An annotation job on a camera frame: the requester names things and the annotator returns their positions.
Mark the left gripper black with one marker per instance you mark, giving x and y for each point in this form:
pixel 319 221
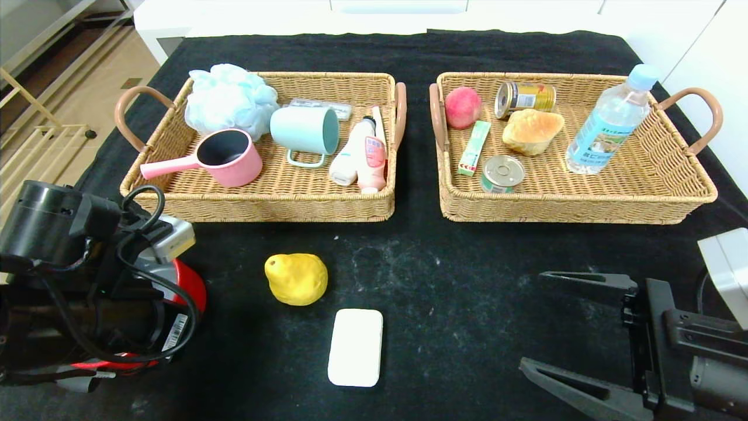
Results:
pixel 177 331

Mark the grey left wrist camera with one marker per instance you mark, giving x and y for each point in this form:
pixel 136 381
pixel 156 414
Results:
pixel 175 237

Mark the clear water bottle blue cap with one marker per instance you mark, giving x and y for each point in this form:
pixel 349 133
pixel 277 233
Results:
pixel 613 120

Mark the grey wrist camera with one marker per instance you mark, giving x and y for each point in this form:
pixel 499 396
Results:
pixel 175 237
pixel 727 275

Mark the yellow pear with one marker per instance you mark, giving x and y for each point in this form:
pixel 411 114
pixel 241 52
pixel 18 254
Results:
pixel 298 280

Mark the green chewing gum pack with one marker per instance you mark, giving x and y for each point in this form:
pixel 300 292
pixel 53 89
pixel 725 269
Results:
pixel 474 148

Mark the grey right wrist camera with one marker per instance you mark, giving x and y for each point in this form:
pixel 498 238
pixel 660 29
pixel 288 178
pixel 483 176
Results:
pixel 727 275

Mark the white bottle with black tip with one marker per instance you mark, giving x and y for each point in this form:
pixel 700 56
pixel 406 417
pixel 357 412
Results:
pixel 347 161

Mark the thin pink and white stick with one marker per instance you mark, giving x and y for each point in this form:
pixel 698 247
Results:
pixel 379 120

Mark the white cabinet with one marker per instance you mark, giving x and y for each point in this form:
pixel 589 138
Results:
pixel 263 17

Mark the pink plastic water scoop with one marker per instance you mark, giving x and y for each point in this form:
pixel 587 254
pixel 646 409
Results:
pixel 239 169

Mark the small tin can green label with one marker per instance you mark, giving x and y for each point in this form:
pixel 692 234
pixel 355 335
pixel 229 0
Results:
pixel 502 172

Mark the black table cloth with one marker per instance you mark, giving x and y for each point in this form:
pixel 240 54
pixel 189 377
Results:
pixel 467 327

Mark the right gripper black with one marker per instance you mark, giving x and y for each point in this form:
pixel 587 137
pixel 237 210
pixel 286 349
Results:
pixel 644 340

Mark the pink lotion tube white cap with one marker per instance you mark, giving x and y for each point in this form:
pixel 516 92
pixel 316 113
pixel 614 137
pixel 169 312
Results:
pixel 374 164

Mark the pink peach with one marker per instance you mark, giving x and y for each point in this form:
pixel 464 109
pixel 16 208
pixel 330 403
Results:
pixel 463 109

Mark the clear plastic flat case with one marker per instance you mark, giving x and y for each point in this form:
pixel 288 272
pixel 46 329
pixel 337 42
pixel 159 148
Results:
pixel 327 108

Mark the yellow drink can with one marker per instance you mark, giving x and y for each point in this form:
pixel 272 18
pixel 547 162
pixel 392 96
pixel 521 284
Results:
pixel 532 97

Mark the white soap bar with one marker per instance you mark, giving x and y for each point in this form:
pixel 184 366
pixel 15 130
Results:
pixel 355 348

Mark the light blue mesh bath pouf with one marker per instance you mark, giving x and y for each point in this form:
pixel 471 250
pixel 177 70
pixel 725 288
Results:
pixel 228 99

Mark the golden striped bread roll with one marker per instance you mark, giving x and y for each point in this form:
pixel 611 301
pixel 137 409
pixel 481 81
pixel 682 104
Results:
pixel 532 132

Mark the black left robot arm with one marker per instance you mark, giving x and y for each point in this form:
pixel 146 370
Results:
pixel 41 222

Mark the grey metal shelf frame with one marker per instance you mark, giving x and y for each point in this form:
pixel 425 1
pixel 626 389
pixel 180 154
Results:
pixel 29 23

